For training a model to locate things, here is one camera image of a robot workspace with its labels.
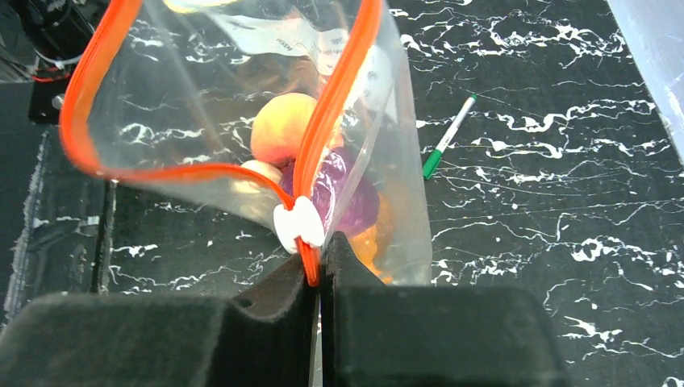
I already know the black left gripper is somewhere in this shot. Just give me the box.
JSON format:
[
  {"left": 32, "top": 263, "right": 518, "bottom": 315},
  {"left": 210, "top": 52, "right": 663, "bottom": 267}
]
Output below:
[{"left": 10, "top": 0, "right": 110, "bottom": 125}]

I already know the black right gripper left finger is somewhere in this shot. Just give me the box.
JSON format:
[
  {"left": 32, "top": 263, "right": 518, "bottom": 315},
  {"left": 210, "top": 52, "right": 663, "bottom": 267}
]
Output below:
[{"left": 1, "top": 258, "right": 317, "bottom": 386}]

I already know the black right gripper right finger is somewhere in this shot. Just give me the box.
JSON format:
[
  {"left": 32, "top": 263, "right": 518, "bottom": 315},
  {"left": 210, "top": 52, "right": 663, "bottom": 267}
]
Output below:
[{"left": 320, "top": 232, "right": 571, "bottom": 386}]

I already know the magenta purple food piece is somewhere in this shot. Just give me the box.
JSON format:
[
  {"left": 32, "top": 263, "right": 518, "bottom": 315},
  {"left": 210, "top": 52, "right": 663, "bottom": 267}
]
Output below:
[{"left": 311, "top": 147, "right": 379, "bottom": 237}]

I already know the orange peach fruit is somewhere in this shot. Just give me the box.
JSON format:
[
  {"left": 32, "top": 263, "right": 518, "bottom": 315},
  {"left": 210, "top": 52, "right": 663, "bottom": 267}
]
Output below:
[{"left": 250, "top": 93, "right": 317, "bottom": 169}]

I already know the clear zip bag red zipper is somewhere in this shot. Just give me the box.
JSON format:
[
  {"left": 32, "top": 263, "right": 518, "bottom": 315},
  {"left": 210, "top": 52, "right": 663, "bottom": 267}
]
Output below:
[{"left": 59, "top": 1, "right": 432, "bottom": 285}]

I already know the yellow orange food piece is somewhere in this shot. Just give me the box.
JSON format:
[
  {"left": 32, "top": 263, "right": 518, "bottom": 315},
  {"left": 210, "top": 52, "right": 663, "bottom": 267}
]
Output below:
[{"left": 349, "top": 193, "right": 394, "bottom": 284}]

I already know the green white marker pen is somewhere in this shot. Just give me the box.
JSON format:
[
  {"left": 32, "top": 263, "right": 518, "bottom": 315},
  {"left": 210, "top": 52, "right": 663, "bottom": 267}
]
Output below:
[{"left": 422, "top": 94, "right": 478, "bottom": 180}]

